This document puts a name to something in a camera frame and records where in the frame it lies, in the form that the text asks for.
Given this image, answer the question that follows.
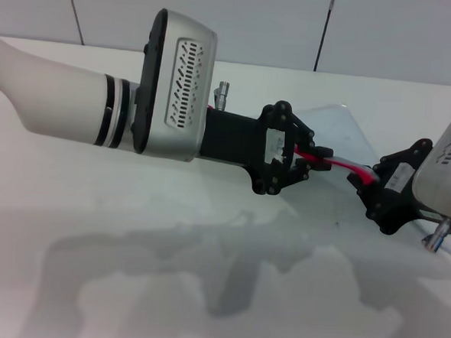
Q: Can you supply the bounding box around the thin black vertical cable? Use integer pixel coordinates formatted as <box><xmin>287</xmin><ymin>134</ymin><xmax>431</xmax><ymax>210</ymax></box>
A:
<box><xmin>313</xmin><ymin>0</ymin><xmax>339</xmax><ymax>73</ymax></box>

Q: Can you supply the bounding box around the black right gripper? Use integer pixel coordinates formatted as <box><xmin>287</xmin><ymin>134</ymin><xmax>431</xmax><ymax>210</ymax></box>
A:
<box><xmin>342</xmin><ymin>133</ymin><xmax>436</xmax><ymax>239</ymax></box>

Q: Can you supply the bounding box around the grey wall seam strip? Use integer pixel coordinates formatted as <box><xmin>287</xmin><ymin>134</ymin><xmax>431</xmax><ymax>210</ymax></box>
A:
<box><xmin>60</xmin><ymin>0</ymin><xmax>88</xmax><ymax>46</ymax></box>

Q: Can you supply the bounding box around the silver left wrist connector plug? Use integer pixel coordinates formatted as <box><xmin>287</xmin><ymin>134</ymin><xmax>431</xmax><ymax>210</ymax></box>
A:
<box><xmin>212</xmin><ymin>80</ymin><xmax>233</xmax><ymax>112</ymax></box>

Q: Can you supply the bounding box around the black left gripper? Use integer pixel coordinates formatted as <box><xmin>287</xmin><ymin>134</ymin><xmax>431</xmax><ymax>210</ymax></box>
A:
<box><xmin>196</xmin><ymin>95</ymin><xmax>338</xmax><ymax>201</ymax></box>

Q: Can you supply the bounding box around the transparent document bag red zipper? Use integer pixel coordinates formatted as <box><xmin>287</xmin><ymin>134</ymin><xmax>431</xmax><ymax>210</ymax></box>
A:
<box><xmin>280</xmin><ymin>99</ymin><xmax>451</xmax><ymax>278</ymax></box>

